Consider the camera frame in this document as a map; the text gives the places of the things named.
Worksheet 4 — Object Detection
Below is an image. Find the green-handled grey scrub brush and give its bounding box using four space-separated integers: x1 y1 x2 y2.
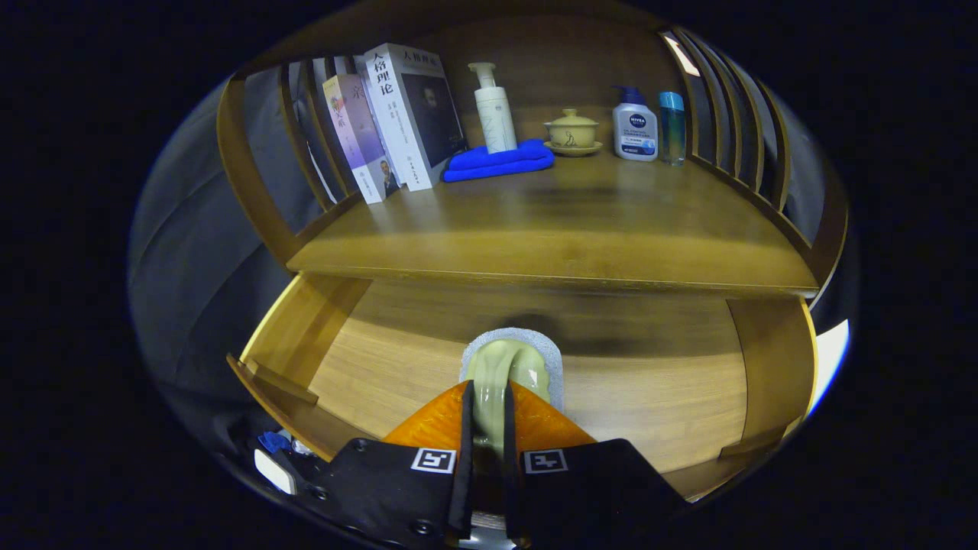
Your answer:
458 327 565 459

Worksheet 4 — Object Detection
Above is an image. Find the wooden drawer with black knob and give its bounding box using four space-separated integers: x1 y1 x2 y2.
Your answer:
227 271 820 501

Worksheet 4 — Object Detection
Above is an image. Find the blue folded towel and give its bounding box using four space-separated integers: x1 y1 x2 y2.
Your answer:
442 138 556 183

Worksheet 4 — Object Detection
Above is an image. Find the white box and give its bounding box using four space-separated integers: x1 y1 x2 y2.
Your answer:
810 319 850 417

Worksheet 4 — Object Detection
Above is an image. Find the purple book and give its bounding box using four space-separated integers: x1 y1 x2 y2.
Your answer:
322 73 401 205

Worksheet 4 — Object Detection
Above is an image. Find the white bottle with blue cap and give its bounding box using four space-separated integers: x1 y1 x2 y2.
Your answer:
611 86 659 163

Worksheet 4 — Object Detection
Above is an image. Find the yellow lidded teacup with saucer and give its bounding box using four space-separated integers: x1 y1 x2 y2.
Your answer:
543 108 604 158

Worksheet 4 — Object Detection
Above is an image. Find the white rounded object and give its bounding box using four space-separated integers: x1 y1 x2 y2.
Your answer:
254 448 297 496

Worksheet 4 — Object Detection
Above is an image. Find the brown wooden cabinet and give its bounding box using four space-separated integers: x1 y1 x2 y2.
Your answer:
216 4 849 299

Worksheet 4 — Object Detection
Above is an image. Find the thin white book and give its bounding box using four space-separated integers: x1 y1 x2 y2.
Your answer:
351 55 410 188

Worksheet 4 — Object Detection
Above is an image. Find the thick white book dark cover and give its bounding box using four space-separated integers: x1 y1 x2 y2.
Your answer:
363 43 468 193

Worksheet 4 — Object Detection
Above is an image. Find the teal slim bottle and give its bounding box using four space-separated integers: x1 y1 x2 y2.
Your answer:
659 92 687 167

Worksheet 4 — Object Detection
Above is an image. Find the wooden countertop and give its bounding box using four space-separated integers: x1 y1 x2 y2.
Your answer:
287 149 820 299

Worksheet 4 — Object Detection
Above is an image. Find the white pump bottle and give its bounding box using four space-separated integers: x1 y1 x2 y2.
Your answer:
468 62 519 155

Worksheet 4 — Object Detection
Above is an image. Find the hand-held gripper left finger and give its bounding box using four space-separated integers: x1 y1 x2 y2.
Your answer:
294 380 474 550

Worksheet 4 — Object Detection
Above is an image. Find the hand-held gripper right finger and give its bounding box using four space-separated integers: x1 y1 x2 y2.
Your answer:
500 380 688 550

